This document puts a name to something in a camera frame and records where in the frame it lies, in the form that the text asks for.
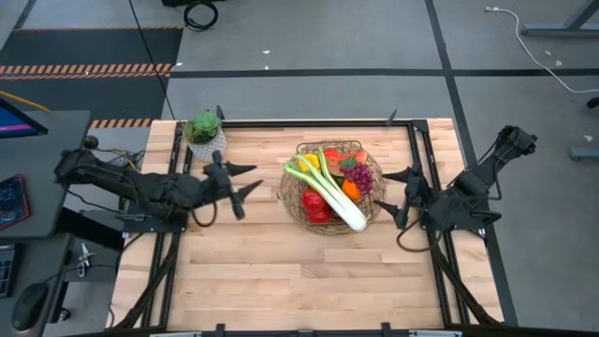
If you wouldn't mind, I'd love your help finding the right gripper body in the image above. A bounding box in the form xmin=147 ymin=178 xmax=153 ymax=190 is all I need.
xmin=397 ymin=163 xmax=436 ymax=230

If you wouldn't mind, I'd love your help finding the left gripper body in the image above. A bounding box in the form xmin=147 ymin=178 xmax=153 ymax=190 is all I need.
xmin=201 ymin=149 xmax=247 ymax=221

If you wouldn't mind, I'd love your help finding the purple grape bunch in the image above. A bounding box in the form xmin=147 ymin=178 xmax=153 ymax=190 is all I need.
xmin=338 ymin=156 xmax=375 ymax=197

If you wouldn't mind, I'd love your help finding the orange fruit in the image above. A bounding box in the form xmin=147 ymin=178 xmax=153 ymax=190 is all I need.
xmin=341 ymin=179 xmax=363 ymax=202

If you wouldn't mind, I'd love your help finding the watermelon slice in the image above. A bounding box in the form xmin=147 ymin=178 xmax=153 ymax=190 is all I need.
xmin=325 ymin=151 xmax=370 ymax=178

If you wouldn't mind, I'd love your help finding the green and white leek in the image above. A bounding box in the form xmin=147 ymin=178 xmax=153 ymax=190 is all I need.
xmin=283 ymin=146 xmax=370 ymax=233

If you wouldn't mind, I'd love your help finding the yellow bell pepper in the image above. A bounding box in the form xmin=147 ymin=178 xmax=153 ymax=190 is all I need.
xmin=298 ymin=153 xmax=322 ymax=173

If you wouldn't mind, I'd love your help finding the succulent in white patterned pot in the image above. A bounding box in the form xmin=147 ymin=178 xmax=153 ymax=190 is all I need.
xmin=183 ymin=110 xmax=229 ymax=163

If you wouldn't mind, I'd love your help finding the silver carabiner clip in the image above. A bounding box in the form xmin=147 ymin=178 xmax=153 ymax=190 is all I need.
xmin=77 ymin=242 xmax=97 ymax=278

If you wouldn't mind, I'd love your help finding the grey table foot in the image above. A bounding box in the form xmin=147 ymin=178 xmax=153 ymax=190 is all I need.
xmin=569 ymin=146 xmax=599 ymax=161

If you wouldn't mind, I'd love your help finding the black hazard-striped floor mat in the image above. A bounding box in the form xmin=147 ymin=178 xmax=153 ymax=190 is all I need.
xmin=0 ymin=26 xmax=184 ymax=130

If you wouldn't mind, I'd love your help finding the dark grey desk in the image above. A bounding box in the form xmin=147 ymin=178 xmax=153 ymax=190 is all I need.
xmin=0 ymin=110 xmax=93 ymax=240

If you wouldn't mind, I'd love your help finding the grey side desk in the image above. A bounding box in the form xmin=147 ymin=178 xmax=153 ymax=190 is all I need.
xmin=0 ymin=233 xmax=76 ymax=337

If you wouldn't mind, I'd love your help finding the red patterned tablet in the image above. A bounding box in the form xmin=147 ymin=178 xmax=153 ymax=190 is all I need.
xmin=0 ymin=173 xmax=31 ymax=231

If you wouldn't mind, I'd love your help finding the computer monitor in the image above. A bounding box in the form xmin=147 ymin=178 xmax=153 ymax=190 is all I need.
xmin=0 ymin=97 xmax=50 ymax=140

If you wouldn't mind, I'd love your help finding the black computer mouse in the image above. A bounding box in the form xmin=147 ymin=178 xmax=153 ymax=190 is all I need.
xmin=11 ymin=282 xmax=50 ymax=332

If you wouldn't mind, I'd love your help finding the black keyboard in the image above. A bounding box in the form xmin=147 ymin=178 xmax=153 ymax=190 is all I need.
xmin=0 ymin=242 xmax=24 ymax=300

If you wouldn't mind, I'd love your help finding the gold wire basket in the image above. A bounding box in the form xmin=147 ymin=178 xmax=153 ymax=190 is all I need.
xmin=293 ymin=139 xmax=376 ymax=226

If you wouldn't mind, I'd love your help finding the black aluminium table frame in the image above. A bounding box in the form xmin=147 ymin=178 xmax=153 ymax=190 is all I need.
xmin=106 ymin=119 xmax=505 ymax=337

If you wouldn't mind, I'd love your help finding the long black hanging cable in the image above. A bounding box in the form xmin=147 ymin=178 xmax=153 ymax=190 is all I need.
xmin=127 ymin=0 xmax=178 ymax=123

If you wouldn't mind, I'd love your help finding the coiled black cable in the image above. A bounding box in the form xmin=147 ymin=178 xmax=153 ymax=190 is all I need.
xmin=183 ymin=1 xmax=220 ymax=33

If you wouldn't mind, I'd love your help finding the white floor cable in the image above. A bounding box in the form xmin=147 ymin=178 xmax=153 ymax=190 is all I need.
xmin=484 ymin=5 xmax=599 ymax=95

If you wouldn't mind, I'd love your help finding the grey table leg frame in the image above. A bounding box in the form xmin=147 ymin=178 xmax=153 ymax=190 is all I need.
xmin=519 ymin=0 xmax=599 ymax=37

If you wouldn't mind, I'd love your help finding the yellow cable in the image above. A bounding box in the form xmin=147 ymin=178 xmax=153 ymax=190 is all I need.
xmin=0 ymin=90 xmax=51 ymax=113

